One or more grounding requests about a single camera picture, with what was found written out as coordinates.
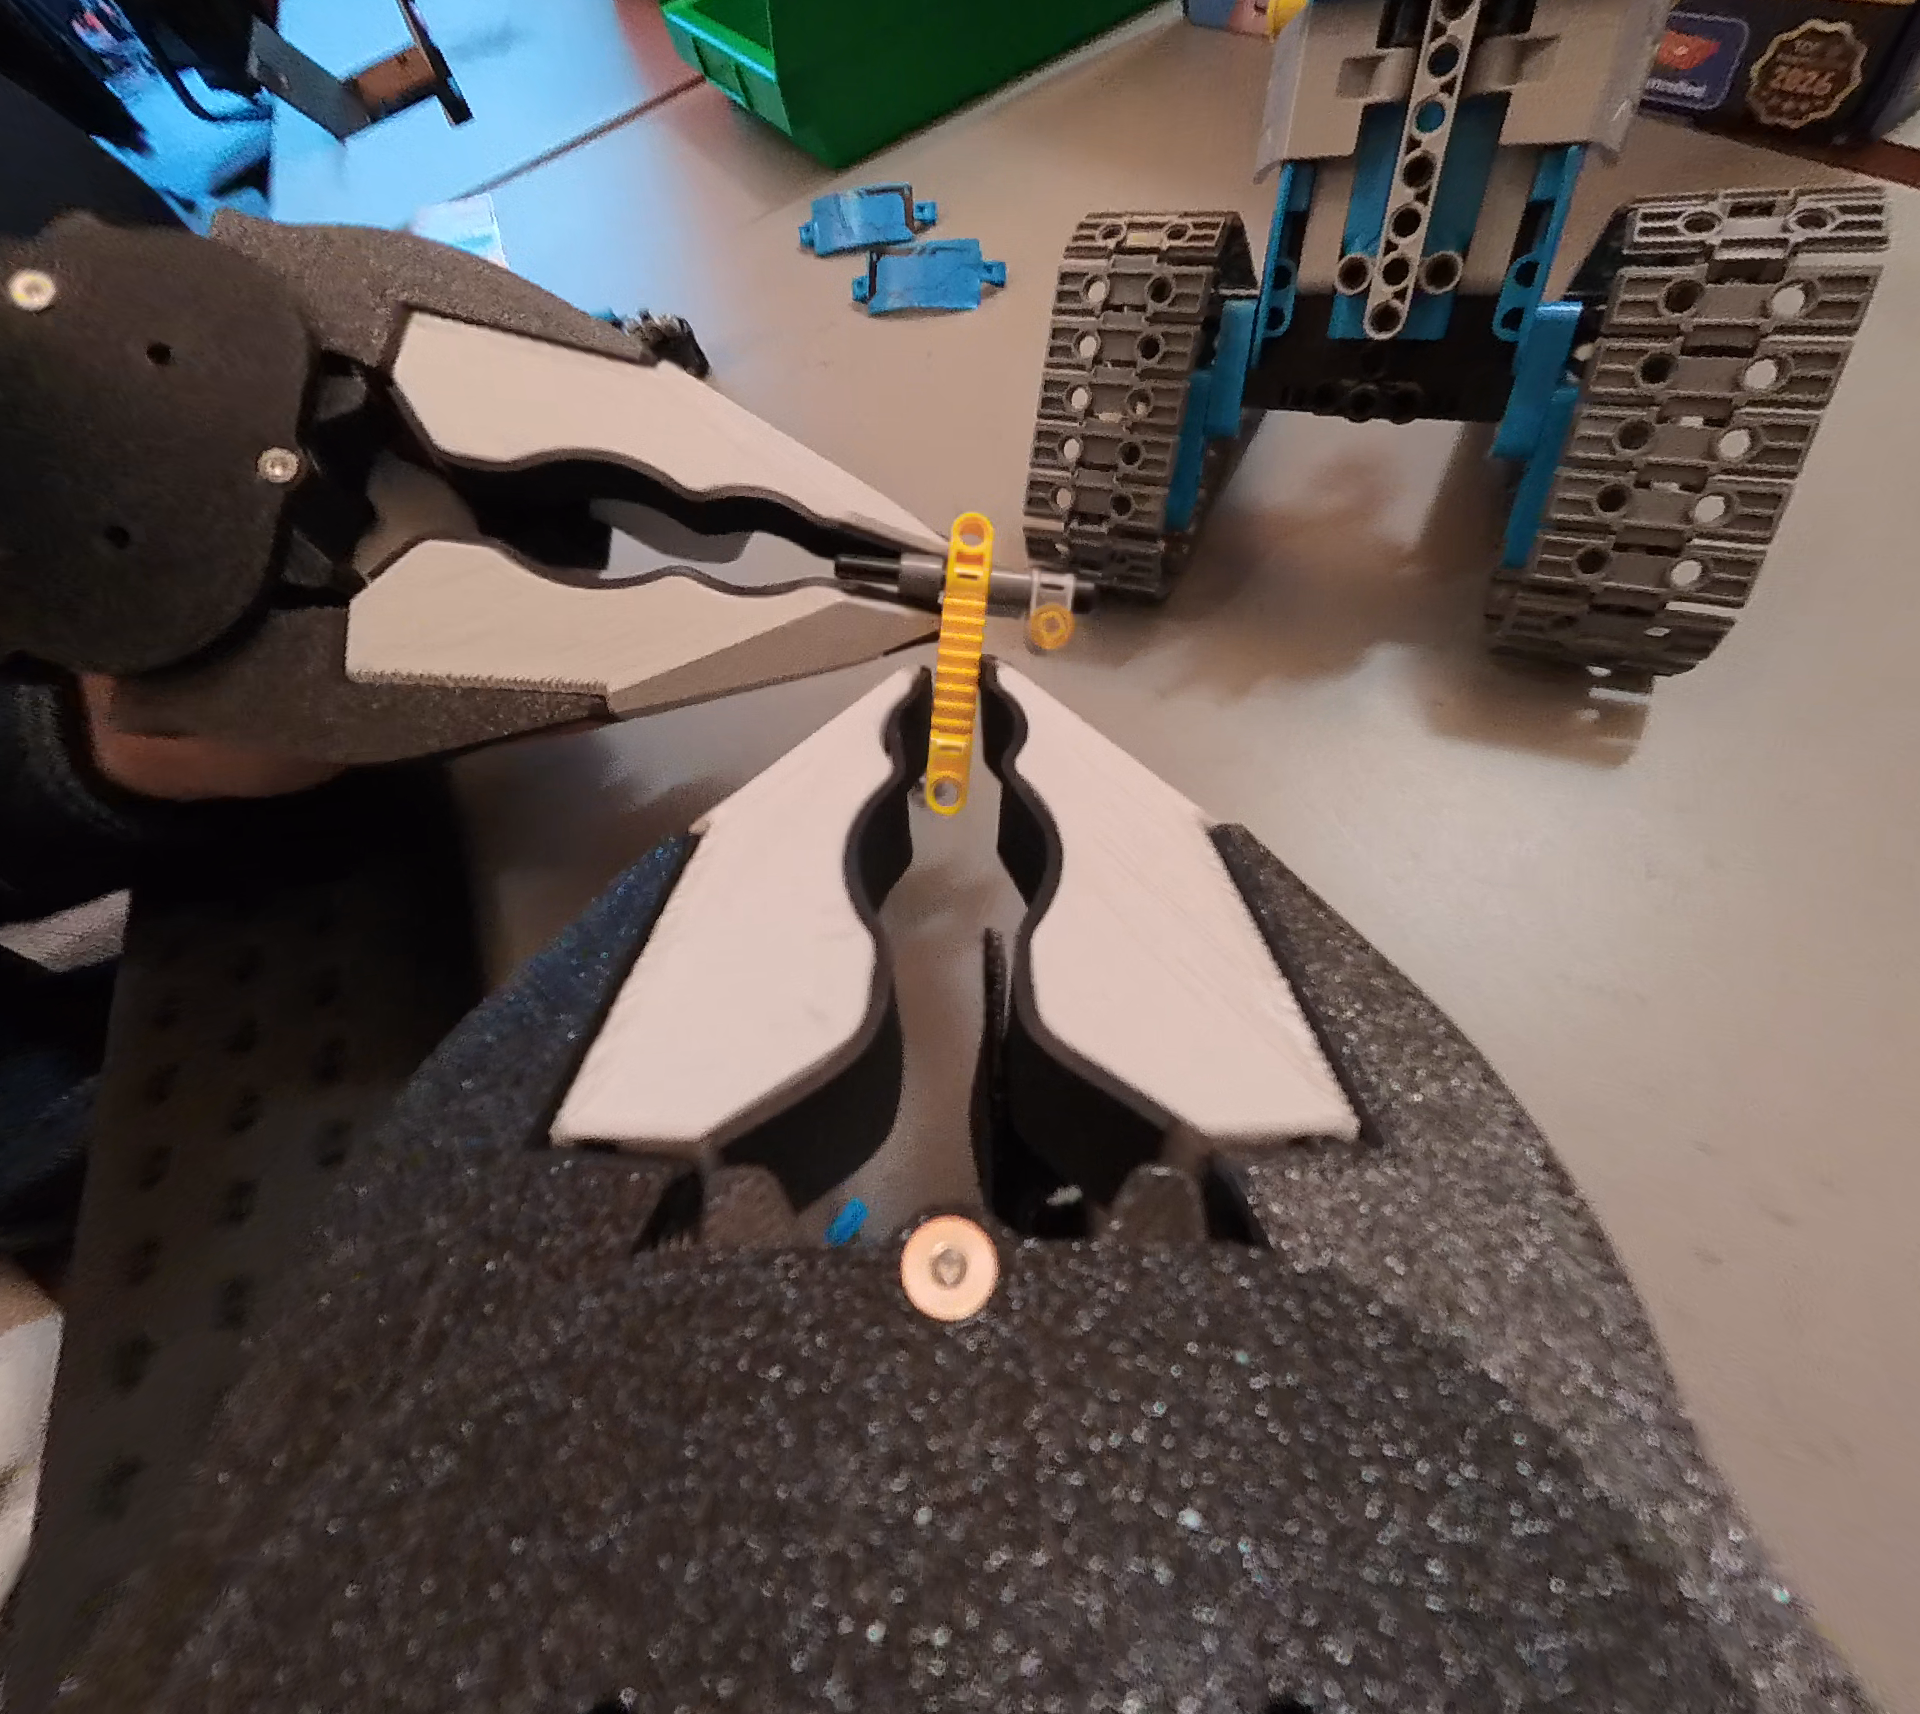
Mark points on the black dimpled mat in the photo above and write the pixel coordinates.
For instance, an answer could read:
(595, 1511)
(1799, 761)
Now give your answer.
(270, 1084)

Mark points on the small blue brick piece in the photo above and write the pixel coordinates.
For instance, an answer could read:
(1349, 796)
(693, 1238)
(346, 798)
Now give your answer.
(667, 345)

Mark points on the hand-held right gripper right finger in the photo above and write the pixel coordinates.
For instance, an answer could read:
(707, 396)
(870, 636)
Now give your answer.
(1187, 994)

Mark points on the blue tracked toy robot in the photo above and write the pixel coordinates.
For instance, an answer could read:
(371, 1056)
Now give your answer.
(1440, 94)

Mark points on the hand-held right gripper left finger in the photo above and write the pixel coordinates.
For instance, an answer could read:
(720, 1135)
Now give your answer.
(720, 994)

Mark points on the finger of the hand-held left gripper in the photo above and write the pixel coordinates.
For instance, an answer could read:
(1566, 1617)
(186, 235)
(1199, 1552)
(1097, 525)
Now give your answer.
(600, 411)
(540, 634)

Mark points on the small blue plate piece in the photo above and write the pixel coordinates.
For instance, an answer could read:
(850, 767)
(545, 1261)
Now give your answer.
(870, 219)
(937, 275)

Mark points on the yellow toothed beam piece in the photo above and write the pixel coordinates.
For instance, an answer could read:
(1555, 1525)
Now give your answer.
(960, 664)

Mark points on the person's left hand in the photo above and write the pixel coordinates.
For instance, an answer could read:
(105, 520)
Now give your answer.
(211, 773)

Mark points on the grey metal bracket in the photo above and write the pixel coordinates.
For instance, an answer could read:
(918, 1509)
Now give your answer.
(377, 58)

